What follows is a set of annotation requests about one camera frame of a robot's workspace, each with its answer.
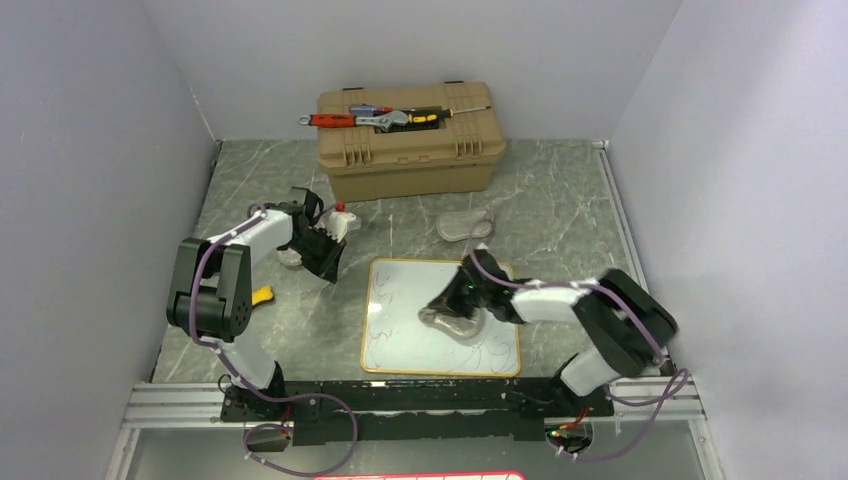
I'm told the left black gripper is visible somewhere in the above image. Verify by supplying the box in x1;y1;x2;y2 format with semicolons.
287;228;347;284

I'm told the dark brown scrubbing pad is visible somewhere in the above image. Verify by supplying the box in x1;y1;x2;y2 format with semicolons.
418;307;485;341

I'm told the grey mesh scrubbing pad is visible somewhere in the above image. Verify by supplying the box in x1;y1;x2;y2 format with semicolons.
436;208;495;243

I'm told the yellow framed whiteboard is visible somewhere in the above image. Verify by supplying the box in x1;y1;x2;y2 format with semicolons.
360;258;522;378

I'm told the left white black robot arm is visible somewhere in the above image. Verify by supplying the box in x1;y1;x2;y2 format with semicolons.
166;187;359;420

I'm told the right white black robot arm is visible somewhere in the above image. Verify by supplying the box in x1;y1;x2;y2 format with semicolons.
418;245;679;415

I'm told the grey scrubbing pad left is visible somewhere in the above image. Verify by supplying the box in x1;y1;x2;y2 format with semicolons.
276;249;302;268

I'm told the yellow bone shaped sponge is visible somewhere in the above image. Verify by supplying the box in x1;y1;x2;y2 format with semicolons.
251;285;275;307

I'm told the tan plastic toolbox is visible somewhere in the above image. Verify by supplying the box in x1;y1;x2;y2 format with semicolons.
316;81;506;202

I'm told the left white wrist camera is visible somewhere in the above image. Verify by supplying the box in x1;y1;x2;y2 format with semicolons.
322;202;361;242

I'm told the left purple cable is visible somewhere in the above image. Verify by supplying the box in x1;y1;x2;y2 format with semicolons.
189;203;359;478

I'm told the black aluminium base frame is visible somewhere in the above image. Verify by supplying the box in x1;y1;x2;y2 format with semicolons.
122;377;706;446

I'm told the red handled adjustable wrench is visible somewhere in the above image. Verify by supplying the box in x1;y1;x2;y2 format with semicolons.
298;111;410;132

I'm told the blue red handled screwdriver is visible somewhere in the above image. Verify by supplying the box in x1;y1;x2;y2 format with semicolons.
348;104;398;116

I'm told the yellow black handled screwdriver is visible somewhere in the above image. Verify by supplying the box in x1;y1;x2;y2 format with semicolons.
405;105;492;124

